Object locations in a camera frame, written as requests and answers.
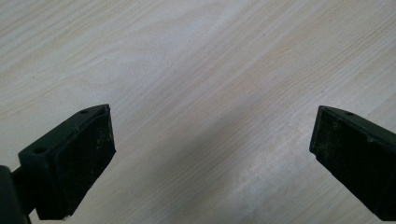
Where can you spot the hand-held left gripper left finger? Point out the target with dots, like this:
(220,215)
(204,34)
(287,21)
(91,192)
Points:
(71,165)

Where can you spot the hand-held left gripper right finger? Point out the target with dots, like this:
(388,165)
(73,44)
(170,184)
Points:
(358,161)

